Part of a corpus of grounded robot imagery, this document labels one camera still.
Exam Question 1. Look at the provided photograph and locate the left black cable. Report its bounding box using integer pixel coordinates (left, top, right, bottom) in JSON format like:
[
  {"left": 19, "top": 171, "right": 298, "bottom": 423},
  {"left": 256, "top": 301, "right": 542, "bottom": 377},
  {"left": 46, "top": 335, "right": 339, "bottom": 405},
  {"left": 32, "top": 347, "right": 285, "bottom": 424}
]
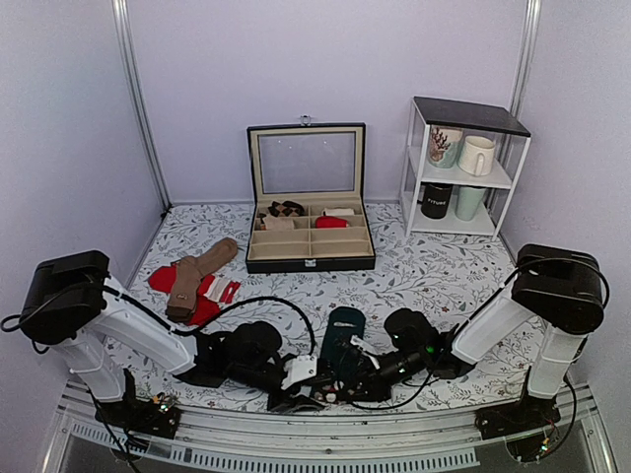
[{"left": 0, "top": 275, "right": 317, "bottom": 359}]

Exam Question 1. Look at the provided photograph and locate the floral ceramic mug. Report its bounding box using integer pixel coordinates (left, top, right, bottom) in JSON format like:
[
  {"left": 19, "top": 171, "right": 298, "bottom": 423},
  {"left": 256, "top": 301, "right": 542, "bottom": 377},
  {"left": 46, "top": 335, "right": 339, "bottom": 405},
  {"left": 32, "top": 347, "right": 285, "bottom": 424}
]
[{"left": 428, "top": 125, "right": 463, "bottom": 169}]

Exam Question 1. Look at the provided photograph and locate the argyle rolled sock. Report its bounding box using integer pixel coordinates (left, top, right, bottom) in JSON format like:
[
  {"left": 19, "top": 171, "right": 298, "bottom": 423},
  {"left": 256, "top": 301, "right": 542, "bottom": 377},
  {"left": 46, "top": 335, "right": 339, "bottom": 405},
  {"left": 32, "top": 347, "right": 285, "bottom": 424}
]
[{"left": 267, "top": 200, "right": 306, "bottom": 218}]

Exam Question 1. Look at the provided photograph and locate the black compartment storage box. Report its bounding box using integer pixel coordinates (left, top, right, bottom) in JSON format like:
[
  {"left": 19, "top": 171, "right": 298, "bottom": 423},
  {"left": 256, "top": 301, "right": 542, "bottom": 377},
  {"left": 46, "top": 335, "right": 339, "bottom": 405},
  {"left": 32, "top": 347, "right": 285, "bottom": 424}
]
[{"left": 245, "top": 122, "right": 376, "bottom": 274}]

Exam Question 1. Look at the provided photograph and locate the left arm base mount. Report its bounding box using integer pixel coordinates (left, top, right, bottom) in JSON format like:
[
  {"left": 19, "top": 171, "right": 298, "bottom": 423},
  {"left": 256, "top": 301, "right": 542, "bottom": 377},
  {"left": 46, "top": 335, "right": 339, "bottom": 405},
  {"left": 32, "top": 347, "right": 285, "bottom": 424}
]
[{"left": 96, "top": 369, "right": 181, "bottom": 439}]

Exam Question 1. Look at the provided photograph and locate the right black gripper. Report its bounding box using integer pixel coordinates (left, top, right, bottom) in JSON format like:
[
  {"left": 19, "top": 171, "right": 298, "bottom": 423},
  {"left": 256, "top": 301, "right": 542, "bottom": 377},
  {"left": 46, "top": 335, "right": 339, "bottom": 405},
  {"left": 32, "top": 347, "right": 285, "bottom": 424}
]
[{"left": 339, "top": 350, "right": 429, "bottom": 405}]

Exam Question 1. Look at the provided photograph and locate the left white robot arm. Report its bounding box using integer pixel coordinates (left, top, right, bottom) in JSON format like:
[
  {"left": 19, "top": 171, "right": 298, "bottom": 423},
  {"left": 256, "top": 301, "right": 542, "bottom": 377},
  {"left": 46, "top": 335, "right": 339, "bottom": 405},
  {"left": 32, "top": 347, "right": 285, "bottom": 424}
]
[{"left": 15, "top": 250, "right": 323, "bottom": 428}]

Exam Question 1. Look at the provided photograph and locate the cream rolled sock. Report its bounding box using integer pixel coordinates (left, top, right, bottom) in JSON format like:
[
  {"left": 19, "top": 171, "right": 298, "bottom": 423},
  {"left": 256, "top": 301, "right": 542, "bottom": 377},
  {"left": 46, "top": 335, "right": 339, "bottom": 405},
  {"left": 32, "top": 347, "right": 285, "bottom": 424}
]
[{"left": 322, "top": 208, "right": 355, "bottom": 217}]

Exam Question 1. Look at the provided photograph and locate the white two-tier shelf rack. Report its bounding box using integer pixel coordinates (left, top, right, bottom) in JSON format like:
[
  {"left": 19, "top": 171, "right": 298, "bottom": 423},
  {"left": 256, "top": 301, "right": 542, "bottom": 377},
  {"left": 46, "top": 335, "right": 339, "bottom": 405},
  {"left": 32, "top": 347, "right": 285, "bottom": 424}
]
[{"left": 399, "top": 97, "right": 531, "bottom": 239}]

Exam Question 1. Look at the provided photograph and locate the dark green christmas sock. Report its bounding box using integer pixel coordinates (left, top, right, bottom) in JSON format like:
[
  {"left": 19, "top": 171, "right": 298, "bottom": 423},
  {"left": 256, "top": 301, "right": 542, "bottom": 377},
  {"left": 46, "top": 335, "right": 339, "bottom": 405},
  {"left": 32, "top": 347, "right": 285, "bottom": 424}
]
[{"left": 311, "top": 306, "right": 366, "bottom": 400}]

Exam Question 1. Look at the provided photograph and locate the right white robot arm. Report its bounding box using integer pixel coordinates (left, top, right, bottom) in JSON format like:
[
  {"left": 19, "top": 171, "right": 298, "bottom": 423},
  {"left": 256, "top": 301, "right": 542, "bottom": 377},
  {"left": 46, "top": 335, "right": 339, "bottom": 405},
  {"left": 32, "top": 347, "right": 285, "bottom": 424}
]
[{"left": 328, "top": 244, "right": 610, "bottom": 430}]

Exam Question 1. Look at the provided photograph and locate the mint green mug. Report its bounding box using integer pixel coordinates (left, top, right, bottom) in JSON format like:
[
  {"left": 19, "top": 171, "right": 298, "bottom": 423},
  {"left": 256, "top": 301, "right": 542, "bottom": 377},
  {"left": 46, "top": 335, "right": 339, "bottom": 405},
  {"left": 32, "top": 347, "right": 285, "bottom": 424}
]
[{"left": 455, "top": 186, "right": 486, "bottom": 222}]

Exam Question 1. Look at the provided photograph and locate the brown sock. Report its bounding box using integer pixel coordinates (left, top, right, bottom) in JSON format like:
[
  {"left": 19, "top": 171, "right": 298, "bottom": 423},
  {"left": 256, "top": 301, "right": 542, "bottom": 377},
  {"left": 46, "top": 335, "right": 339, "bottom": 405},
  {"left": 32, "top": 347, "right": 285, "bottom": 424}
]
[{"left": 166, "top": 237, "right": 238, "bottom": 323}]

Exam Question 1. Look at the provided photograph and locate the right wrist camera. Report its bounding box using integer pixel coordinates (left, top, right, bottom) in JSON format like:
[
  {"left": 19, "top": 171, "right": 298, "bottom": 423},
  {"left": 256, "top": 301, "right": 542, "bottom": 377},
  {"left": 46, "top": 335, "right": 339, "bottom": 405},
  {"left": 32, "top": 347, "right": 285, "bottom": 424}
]
[{"left": 350, "top": 335, "right": 381, "bottom": 370}]

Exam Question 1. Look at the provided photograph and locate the black cable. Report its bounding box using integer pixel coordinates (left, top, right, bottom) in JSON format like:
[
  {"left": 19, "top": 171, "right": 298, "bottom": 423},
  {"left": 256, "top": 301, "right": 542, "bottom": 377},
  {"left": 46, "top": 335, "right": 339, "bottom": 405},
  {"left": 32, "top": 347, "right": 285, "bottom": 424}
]
[
  {"left": 0, "top": 275, "right": 317, "bottom": 359},
  {"left": 344, "top": 256, "right": 610, "bottom": 411}
]

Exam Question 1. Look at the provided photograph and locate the aluminium frame post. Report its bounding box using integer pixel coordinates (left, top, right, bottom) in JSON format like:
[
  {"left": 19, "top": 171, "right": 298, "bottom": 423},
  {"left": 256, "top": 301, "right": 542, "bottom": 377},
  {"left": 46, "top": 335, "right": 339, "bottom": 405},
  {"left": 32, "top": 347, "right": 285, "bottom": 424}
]
[
  {"left": 510, "top": 0, "right": 542, "bottom": 117},
  {"left": 110, "top": 0, "right": 173, "bottom": 218}
]

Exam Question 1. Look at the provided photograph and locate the left aluminium frame post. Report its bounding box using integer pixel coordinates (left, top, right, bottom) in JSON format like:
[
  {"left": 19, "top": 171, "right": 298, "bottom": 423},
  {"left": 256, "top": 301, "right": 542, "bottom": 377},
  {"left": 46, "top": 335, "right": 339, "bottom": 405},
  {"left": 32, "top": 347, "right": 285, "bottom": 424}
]
[{"left": 110, "top": 0, "right": 173, "bottom": 218}]

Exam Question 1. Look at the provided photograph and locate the cream ceramic mug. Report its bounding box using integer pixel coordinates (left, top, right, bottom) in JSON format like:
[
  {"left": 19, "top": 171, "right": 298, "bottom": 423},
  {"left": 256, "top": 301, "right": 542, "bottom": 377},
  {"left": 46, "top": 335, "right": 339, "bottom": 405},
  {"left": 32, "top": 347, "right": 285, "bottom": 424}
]
[{"left": 457, "top": 135, "right": 496, "bottom": 177}]

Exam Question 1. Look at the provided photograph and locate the right aluminium frame post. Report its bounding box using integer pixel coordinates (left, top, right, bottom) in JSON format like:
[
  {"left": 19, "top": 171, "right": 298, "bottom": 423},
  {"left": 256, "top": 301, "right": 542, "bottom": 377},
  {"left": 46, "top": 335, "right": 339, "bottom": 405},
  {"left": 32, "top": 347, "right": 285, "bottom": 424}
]
[{"left": 510, "top": 0, "right": 542, "bottom": 117}]

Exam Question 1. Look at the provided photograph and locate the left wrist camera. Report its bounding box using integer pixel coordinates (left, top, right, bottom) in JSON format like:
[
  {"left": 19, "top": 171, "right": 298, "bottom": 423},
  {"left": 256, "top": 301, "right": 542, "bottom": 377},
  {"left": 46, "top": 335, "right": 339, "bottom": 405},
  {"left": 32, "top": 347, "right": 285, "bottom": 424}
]
[{"left": 281, "top": 355, "right": 317, "bottom": 390}]

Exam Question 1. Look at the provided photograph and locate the red striped sock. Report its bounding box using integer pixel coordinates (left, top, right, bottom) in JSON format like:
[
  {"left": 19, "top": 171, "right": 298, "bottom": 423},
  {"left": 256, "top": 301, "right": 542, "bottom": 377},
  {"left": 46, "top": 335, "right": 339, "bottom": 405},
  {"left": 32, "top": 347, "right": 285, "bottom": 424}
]
[{"left": 148, "top": 263, "right": 241, "bottom": 326}]

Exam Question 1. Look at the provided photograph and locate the aluminium front rail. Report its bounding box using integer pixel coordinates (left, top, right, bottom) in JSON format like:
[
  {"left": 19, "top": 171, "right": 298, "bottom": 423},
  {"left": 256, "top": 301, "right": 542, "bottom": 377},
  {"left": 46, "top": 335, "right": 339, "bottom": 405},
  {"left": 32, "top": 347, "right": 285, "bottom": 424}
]
[{"left": 36, "top": 382, "right": 622, "bottom": 472}]

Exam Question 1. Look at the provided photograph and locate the right black cable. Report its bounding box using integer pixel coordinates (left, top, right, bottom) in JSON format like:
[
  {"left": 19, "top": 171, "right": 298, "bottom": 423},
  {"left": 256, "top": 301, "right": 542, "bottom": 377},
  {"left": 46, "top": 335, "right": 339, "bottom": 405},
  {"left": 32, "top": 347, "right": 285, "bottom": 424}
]
[{"left": 344, "top": 256, "right": 610, "bottom": 411}]

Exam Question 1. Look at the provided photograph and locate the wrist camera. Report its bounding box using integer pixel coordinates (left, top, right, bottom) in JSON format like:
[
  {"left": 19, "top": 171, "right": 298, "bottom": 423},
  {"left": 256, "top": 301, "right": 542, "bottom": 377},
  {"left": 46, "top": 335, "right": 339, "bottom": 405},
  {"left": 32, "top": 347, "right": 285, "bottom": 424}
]
[
  {"left": 350, "top": 335, "right": 381, "bottom": 370},
  {"left": 281, "top": 355, "right": 317, "bottom": 390}
]

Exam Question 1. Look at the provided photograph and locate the red rolled sock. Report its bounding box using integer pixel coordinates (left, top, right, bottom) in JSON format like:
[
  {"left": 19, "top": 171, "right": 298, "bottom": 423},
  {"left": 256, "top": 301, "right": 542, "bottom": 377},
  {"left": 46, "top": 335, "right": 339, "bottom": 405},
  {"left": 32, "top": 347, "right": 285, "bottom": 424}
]
[{"left": 315, "top": 216, "right": 350, "bottom": 229}]

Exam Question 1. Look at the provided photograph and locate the black ceramic mug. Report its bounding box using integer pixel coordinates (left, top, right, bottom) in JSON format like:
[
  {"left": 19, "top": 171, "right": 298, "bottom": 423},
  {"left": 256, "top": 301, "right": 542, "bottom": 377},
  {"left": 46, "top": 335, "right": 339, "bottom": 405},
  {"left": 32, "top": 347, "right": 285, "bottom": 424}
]
[{"left": 421, "top": 182, "right": 453, "bottom": 220}]

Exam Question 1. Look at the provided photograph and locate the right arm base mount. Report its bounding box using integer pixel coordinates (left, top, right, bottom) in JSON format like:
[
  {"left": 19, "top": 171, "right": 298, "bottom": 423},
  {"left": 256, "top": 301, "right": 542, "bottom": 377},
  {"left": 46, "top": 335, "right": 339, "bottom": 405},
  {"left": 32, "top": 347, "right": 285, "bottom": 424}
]
[{"left": 474, "top": 370, "right": 561, "bottom": 439}]

